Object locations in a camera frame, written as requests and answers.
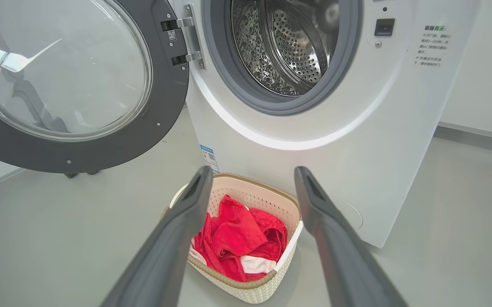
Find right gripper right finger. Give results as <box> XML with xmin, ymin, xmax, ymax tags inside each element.
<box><xmin>293</xmin><ymin>166</ymin><xmax>408</xmax><ymax>307</ymax></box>

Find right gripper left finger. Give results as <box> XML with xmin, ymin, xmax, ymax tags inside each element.
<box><xmin>101</xmin><ymin>165</ymin><xmax>214</xmax><ymax>307</ymax></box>

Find white and red garment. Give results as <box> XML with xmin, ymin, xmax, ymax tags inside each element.
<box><xmin>188</xmin><ymin>195</ymin><xmax>272</xmax><ymax>282</ymax></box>

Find red garment with white stripes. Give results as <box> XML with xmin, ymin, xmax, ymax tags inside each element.
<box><xmin>246</xmin><ymin>208</ymin><xmax>289</xmax><ymax>282</ymax></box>

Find black round glass washer door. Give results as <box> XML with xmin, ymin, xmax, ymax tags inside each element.
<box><xmin>0</xmin><ymin>0</ymin><xmax>190</xmax><ymax>174</ymax></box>

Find cream perforated laundry basket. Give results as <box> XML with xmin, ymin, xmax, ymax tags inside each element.
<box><xmin>161</xmin><ymin>173</ymin><xmax>304</xmax><ymax>304</ymax></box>

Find white front-load washing machine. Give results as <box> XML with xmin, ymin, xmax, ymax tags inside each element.
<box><xmin>167</xmin><ymin>0</ymin><xmax>483</xmax><ymax>249</ymax></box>

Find grey rubber door gasket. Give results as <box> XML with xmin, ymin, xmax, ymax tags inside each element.
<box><xmin>201</xmin><ymin>0</ymin><xmax>363</xmax><ymax>116</ymax></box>

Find silver door hinge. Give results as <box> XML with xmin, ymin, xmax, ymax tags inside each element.
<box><xmin>177</xmin><ymin>4</ymin><xmax>207</xmax><ymax>70</ymax></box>

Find steel perforated washer drum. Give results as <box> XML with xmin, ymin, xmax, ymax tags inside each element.
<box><xmin>230</xmin><ymin>0</ymin><xmax>340</xmax><ymax>97</ymax></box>

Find black square door latch socket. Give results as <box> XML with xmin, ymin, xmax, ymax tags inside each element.
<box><xmin>374</xmin><ymin>18</ymin><xmax>396</xmax><ymax>37</ymax></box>

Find round white filter cover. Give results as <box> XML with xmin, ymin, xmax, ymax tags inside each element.
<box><xmin>333</xmin><ymin>196</ymin><xmax>363</xmax><ymax>231</ymax></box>

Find blue energy label sticker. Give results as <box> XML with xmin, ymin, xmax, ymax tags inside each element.
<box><xmin>200</xmin><ymin>145</ymin><xmax>220</xmax><ymax>173</ymax></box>

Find small printed text sticker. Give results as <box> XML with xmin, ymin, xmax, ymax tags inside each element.
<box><xmin>414</xmin><ymin>25</ymin><xmax>453</xmax><ymax>68</ymax></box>

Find white partition panel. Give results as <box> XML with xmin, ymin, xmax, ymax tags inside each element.
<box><xmin>435</xmin><ymin>0</ymin><xmax>492</xmax><ymax>156</ymax></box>

